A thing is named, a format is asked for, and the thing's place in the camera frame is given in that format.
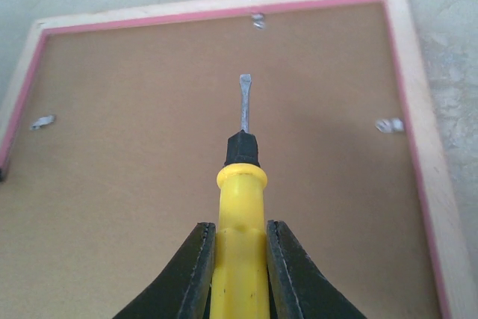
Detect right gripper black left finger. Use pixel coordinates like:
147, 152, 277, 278
115, 223, 216, 319

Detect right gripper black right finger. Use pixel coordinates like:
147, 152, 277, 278
267, 220, 365, 319

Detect yellow handled screwdriver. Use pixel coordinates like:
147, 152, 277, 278
210, 74, 270, 318

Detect pink picture frame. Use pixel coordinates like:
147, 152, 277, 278
1, 0, 477, 318

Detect metal retaining clip right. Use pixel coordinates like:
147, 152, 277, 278
375, 117, 405, 134

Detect metal retaining clip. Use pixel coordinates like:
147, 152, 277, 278
251, 13, 266, 30
375, 117, 405, 134
30, 114, 56, 131

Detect metal retaining clip left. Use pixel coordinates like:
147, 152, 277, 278
30, 114, 56, 131

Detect metal retaining clip top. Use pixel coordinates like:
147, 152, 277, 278
251, 13, 266, 30

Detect brown frame backing board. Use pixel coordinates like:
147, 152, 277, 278
1, 2, 441, 318

